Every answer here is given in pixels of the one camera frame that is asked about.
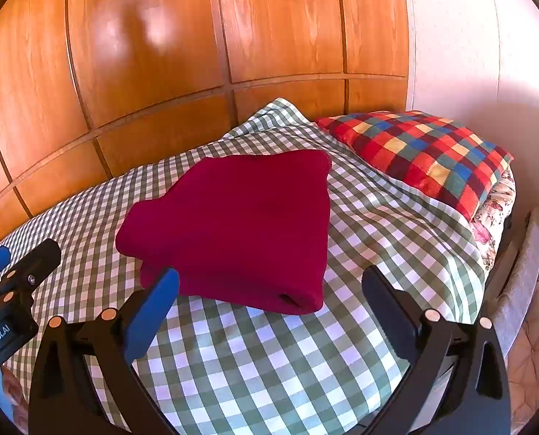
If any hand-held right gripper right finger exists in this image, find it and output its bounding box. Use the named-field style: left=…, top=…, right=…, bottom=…
left=362, top=265, right=513, bottom=435

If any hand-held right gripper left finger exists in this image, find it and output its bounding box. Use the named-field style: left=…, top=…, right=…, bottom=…
left=27, top=266, right=180, bottom=435

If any dark red sweater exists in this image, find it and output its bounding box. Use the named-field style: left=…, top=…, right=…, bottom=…
left=114, top=149, right=333, bottom=317

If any person's left hand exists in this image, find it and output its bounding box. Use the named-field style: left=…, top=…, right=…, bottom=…
left=0, top=365, right=29, bottom=423

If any green checkered bed sheet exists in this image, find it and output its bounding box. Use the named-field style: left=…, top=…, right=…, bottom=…
left=0, top=97, right=488, bottom=435

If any floral bedding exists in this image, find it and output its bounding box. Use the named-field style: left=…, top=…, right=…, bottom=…
left=469, top=167, right=517, bottom=273

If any light quilted blanket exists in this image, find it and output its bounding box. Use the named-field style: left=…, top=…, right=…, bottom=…
left=507, top=258, right=539, bottom=418

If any multicolour checkered pillow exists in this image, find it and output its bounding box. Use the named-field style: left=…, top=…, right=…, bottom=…
left=314, top=109, right=515, bottom=223

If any wooden panelled wardrobe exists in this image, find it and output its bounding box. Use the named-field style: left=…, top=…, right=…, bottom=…
left=0, top=0, right=411, bottom=254

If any grey bed frame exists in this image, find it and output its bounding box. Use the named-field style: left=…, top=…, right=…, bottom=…
left=494, top=208, right=539, bottom=349

